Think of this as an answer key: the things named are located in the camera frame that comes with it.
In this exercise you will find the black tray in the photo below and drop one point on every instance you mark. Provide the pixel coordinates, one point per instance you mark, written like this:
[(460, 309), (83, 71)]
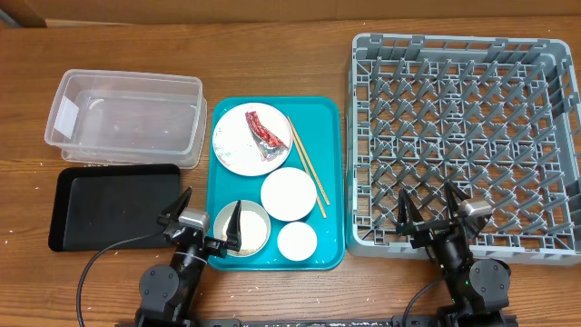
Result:
[(100, 205)]

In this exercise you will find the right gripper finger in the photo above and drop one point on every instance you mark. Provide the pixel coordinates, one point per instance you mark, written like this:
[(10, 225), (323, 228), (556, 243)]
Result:
[(408, 213), (453, 196)]

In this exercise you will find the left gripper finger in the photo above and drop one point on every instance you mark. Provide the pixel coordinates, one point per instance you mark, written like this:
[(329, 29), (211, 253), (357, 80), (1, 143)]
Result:
[(175, 209), (233, 231)]

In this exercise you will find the grey bowl with rice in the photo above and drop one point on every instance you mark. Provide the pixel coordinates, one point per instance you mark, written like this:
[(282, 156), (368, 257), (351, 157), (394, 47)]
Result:
[(255, 227)]

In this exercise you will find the clear plastic bin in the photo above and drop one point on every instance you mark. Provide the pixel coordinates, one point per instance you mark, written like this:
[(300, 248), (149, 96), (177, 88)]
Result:
[(121, 117)]

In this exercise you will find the wooden chopstick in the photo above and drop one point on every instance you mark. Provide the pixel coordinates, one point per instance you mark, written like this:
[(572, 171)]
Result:
[(306, 168), (308, 161)]

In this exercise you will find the white cup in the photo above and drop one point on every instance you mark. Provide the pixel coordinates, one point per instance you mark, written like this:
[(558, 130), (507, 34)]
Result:
[(297, 241)]

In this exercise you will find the grey dish rack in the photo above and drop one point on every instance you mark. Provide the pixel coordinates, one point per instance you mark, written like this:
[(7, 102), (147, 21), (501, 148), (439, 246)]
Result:
[(497, 117)]

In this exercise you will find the red snack wrapper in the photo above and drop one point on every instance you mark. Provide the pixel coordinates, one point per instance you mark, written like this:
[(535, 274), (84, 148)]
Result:
[(268, 143)]

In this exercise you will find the large white plate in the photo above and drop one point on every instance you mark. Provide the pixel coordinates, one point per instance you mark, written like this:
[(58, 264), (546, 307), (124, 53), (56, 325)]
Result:
[(234, 147)]

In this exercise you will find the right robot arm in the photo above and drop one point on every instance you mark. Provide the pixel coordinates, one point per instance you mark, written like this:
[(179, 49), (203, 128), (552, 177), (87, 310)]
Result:
[(478, 288)]

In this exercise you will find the wooden chopstick right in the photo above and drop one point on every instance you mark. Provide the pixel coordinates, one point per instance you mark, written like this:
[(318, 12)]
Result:
[(308, 161)]

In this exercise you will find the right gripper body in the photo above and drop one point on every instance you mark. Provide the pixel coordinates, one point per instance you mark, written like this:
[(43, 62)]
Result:
[(430, 232)]

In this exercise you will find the wooden chopstick left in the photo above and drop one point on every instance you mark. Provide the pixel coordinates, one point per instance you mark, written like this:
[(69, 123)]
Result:
[(306, 168)]

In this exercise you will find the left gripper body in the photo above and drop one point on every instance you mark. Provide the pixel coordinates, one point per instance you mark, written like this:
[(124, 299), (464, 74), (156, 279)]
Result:
[(212, 246)]

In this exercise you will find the medium white plate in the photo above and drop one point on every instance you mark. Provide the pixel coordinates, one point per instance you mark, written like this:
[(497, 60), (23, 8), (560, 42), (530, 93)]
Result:
[(288, 194)]

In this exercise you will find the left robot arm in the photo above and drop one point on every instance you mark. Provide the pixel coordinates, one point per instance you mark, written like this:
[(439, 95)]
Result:
[(168, 290)]

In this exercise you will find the teal serving tray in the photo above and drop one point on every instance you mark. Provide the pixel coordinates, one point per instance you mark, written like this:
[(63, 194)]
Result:
[(317, 120)]

